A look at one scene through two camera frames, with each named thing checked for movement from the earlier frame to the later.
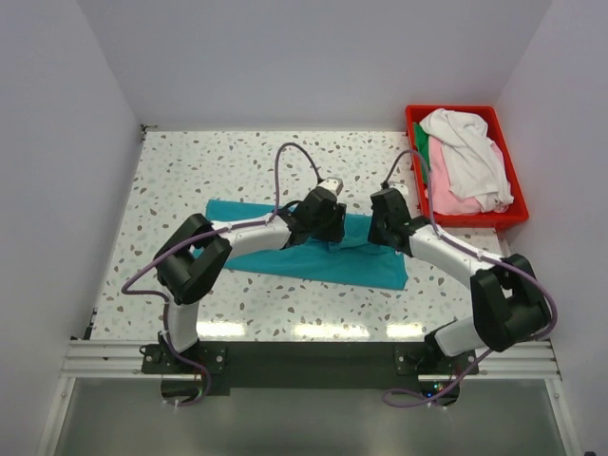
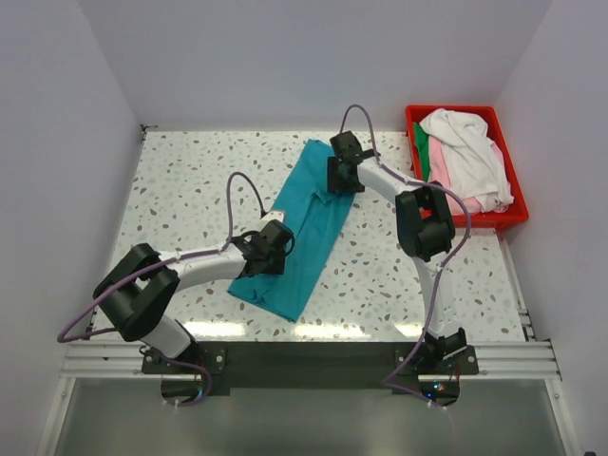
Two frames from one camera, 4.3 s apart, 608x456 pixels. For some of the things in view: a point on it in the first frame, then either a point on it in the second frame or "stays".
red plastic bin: (517, 213) stays
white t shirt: (471, 162) stays
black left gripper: (335, 232) to (278, 266)
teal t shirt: (352, 259) to (315, 218)
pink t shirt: (443, 199) stays
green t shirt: (423, 143) stays
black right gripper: (371, 234) to (334, 183)
